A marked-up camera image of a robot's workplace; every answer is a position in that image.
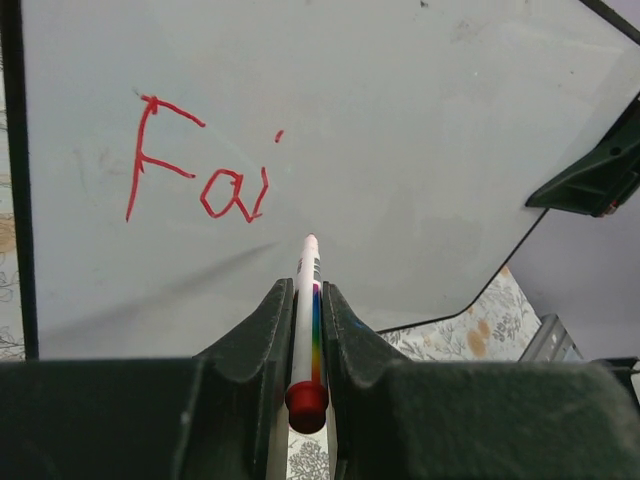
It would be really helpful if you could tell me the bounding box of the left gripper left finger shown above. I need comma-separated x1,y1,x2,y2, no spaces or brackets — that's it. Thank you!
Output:
1,279,294,479

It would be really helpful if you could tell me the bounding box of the floral patterned table mat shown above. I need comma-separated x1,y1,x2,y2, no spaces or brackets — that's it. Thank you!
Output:
1,110,541,479

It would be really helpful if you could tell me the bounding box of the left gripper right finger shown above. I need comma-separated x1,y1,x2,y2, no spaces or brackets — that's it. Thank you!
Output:
323,283,639,479

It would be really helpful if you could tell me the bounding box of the white whiteboard black frame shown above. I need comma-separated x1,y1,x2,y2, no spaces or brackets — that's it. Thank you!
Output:
1,1,639,359

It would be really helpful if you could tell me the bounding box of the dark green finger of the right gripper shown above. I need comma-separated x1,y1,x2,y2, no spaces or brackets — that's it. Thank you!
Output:
525,98,639,218

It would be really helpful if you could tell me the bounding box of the red whiteboard marker pen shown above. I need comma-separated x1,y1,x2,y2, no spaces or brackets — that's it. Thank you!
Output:
285,234,329,434

